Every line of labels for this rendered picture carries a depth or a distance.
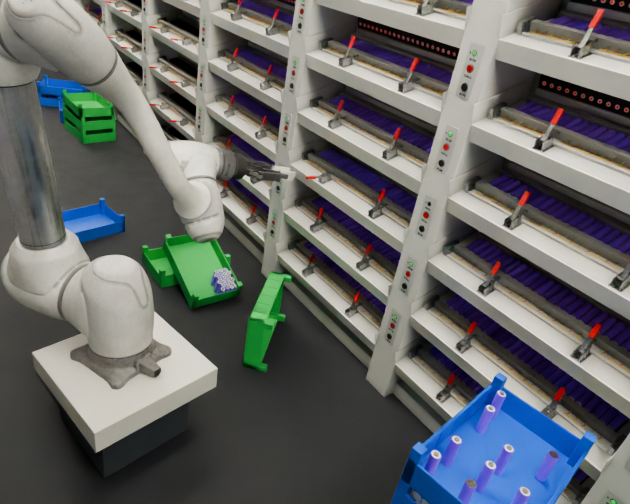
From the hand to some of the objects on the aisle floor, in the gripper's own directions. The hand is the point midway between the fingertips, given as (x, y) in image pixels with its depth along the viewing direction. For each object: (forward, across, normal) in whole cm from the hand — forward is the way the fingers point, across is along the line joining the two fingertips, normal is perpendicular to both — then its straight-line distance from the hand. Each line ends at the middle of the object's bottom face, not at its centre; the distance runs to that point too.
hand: (283, 173), depth 166 cm
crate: (-27, -87, -67) cm, 113 cm away
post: (+38, -23, -52) cm, 68 cm away
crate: (0, -30, -55) cm, 63 cm away
